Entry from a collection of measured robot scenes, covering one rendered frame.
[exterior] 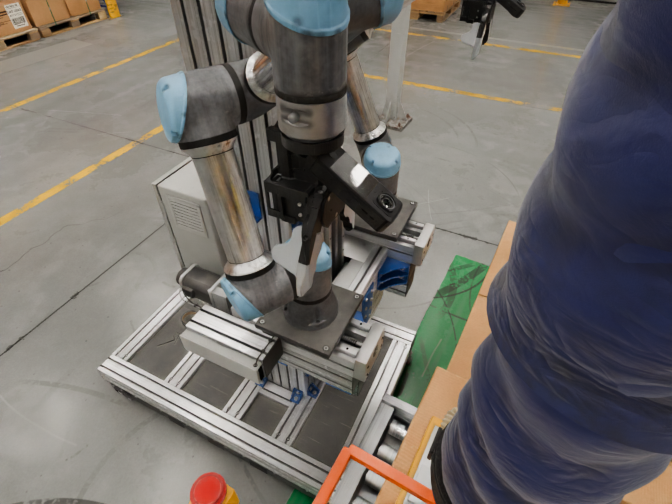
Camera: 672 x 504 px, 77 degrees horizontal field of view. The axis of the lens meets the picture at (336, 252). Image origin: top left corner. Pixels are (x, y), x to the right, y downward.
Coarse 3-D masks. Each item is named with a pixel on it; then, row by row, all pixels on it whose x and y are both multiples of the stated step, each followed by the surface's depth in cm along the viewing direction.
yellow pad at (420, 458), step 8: (432, 416) 100; (432, 424) 98; (440, 424) 98; (432, 432) 97; (424, 440) 96; (432, 440) 95; (424, 448) 94; (416, 456) 93; (424, 456) 93; (416, 464) 92; (424, 464) 91; (408, 472) 91; (416, 472) 90; (400, 496) 87; (408, 496) 87
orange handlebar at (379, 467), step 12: (348, 456) 82; (360, 456) 82; (372, 456) 82; (336, 468) 80; (372, 468) 80; (384, 468) 80; (336, 480) 78; (396, 480) 78; (408, 480) 78; (324, 492) 77; (408, 492) 78; (420, 492) 77
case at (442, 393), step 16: (432, 384) 108; (448, 384) 108; (464, 384) 108; (432, 400) 105; (448, 400) 105; (416, 416) 102; (416, 432) 99; (400, 448) 96; (416, 448) 96; (400, 464) 94; (384, 496) 89
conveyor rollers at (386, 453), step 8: (392, 424) 141; (400, 424) 141; (392, 432) 141; (400, 432) 140; (384, 448) 135; (392, 448) 136; (384, 456) 134; (392, 456) 134; (368, 472) 130; (368, 480) 129; (376, 480) 128; (384, 480) 128; (376, 488) 128; (360, 496) 126
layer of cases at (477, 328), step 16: (512, 224) 220; (496, 256) 202; (496, 272) 194; (480, 304) 180; (480, 320) 174; (464, 336) 168; (480, 336) 168; (464, 352) 163; (448, 368) 157; (464, 368) 157; (656, 480) 129; (624, 496) 126; (640, 496) 126; (656, 496) 126
